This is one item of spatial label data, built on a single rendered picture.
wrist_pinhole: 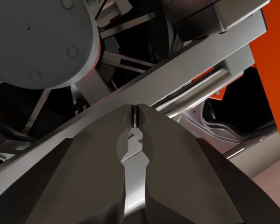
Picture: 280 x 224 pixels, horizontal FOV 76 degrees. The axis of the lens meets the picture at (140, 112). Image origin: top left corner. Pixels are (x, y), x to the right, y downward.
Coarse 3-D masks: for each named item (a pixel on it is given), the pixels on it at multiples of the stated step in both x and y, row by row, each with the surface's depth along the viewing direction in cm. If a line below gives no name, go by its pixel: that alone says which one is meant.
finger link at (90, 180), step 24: (96, 120) 9; (120, 120) 9; (72, 144) 8; (96, 144) 8; (120, 144) 9; (72, 168) 7; (96, 168) 7; (120, 168) 7; (48, 192) 6; (72, 192) 6; (96, 192) 6; (120, 192) 6; (48, 216) 5; (72, 216) 5; (96, 216) 5; (120, 216) 6
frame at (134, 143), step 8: (168, 0) 38; (176, 40) 41; (176, 48) 41; (176, 120) 41; (0, 136) 39; (136, 136) 40; (0, 144) 38; (8, 144) 39; (16, 144) 40; (24, 144) 40; (128, 144) 40; (136, 144) 40; (0, 152) 35; (8, 152) 36; (16, 152) 37; (128, 152) 41
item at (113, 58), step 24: (144, 0) 50; (120, 24) 43; (144, 24) 61; (168, 24) 43; (168, 48) 45; (0, 96) 48; (24, 96) 60; (48, 96) 44; (72, 96) 45; (0, 120) 42; (24, 120) 49; (48, 120) 57
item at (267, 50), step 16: (272, 0) 36; (272, 16) 38; (272, 32) 40; (256, 48) 47; (272, 48) 43; (256, 64) 50; (272, 64) 45; (272, 80) 48; (272, 96) 52; (272, 112) 56
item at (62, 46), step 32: (0, 0) 18; (32, 0) 18; (64, 0) 18; (0, 32) 18; (32, 32) 19; (64, 32) 19; (96, 32) 24; (0, 64) 19; (32, 64) 20; (64, 64) 20
